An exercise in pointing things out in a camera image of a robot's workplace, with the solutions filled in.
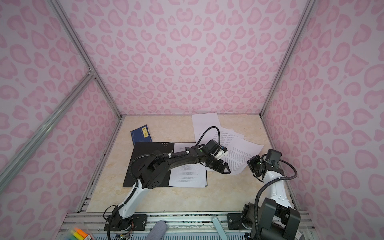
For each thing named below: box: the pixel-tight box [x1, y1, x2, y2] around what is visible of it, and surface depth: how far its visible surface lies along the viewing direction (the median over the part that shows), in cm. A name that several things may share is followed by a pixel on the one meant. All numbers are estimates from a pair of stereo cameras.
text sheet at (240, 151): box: [222, 135, 264, 176], surface depth 100 cm
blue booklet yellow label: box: [130, 124, 153, 146], surface depth 109 cm
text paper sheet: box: [203, 127, 245, 148], surface depth 109 cm
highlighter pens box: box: [64, 227, 93, 240], surface depth 70 cm
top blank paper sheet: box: [191, 112, 221, 145], surface depth 116 cm
